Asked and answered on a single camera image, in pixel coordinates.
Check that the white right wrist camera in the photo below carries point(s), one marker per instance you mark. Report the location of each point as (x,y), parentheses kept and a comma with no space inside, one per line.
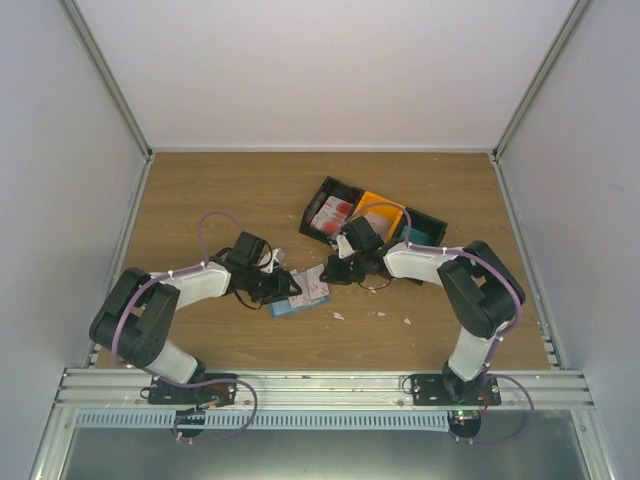
(344,248)

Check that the black storage bin with holders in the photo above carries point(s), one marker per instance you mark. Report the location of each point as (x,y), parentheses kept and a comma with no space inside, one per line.
(424,230)

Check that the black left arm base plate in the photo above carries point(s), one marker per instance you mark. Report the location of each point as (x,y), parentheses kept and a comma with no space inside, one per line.
(192,403)

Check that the teal leather card holder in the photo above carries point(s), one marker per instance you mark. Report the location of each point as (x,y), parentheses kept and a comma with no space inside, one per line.
(283,308)

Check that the teal card holder stack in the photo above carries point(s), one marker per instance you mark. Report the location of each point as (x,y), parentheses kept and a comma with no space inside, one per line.
(416,236)

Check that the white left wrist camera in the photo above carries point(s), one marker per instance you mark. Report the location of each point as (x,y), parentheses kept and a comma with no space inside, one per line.
(271,260)

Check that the black storage bin with cards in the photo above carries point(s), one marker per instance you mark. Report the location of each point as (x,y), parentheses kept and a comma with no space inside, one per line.
(329,187)

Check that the aluminium mounting rail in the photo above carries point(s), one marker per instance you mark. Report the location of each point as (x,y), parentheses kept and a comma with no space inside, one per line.
(328,390)

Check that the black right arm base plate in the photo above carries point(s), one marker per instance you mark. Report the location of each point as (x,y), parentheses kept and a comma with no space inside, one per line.
(465,403)

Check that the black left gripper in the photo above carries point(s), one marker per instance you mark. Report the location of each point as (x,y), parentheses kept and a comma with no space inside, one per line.
(280,290)

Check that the grey slotted cable duct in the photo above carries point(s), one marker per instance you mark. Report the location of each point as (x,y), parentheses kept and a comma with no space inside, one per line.
(264,420)

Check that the pink white VIP card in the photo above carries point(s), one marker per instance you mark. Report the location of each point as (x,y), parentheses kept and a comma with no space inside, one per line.
(313,290)

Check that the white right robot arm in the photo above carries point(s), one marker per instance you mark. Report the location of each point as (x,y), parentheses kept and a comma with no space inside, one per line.
(484,296)

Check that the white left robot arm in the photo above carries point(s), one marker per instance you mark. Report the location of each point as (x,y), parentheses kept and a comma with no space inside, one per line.
(134,321)

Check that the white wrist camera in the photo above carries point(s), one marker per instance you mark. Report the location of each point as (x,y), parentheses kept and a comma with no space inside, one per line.
(271,260)
(344,248)

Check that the red white card stack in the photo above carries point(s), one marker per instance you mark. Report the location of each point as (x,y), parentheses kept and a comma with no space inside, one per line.
(331,215)

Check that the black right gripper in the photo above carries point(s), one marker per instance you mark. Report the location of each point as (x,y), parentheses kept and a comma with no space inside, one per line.
(336,275)

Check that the yellow storage bin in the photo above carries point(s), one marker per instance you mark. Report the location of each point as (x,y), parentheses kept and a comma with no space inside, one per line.
(382,214)

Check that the pink white card stack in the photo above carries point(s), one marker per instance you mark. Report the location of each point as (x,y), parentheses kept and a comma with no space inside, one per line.
(380,224)

